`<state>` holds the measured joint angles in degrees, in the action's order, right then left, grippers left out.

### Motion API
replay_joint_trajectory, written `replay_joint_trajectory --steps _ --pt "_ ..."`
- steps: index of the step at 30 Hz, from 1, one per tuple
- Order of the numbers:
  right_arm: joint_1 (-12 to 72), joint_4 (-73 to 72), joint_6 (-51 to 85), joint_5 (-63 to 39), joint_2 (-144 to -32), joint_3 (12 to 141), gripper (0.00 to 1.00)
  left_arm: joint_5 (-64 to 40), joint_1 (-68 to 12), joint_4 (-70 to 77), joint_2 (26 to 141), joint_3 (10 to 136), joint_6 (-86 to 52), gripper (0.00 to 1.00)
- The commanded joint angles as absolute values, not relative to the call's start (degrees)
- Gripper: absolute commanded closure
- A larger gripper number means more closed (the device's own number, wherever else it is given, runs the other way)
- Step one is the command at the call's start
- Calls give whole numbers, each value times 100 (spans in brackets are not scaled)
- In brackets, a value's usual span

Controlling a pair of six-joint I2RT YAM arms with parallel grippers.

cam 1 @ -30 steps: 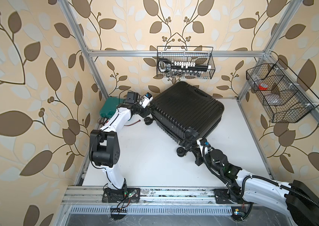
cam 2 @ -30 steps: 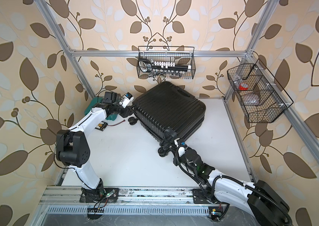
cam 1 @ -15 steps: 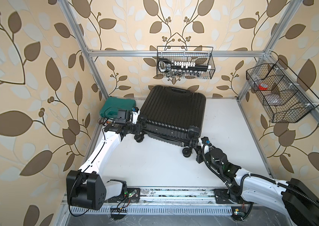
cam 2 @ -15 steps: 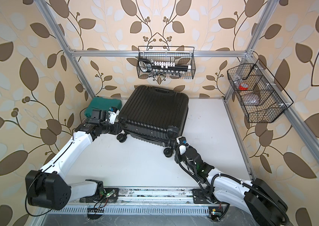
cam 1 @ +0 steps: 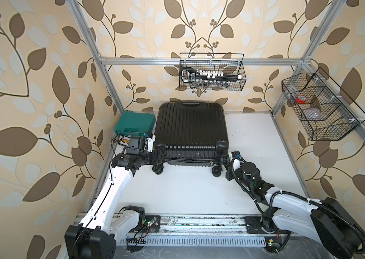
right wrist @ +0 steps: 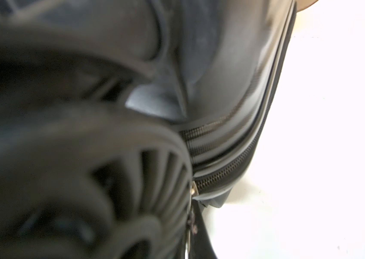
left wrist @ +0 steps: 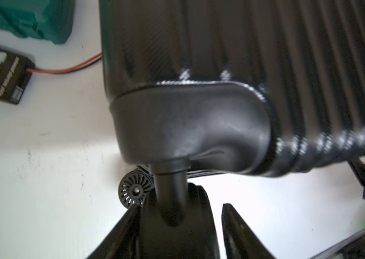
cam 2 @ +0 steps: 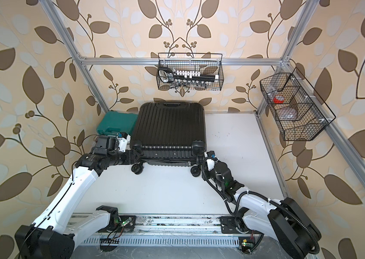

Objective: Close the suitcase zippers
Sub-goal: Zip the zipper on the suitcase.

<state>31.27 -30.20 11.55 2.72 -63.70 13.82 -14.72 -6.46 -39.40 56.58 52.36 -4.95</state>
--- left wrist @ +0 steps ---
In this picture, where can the black charging board yellow connectors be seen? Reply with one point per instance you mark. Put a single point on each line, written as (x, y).
(14, 75)

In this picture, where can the black hard-shell suitcase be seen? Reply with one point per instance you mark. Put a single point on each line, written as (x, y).
(260, 88)

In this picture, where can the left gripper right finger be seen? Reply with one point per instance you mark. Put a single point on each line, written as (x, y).
(239, 240)

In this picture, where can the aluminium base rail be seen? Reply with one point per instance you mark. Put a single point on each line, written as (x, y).
(353, 242)

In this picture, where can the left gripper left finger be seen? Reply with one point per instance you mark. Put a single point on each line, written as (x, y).
(122, 241)

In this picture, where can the green plastic tool case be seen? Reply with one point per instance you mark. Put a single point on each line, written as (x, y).
(44, 20)

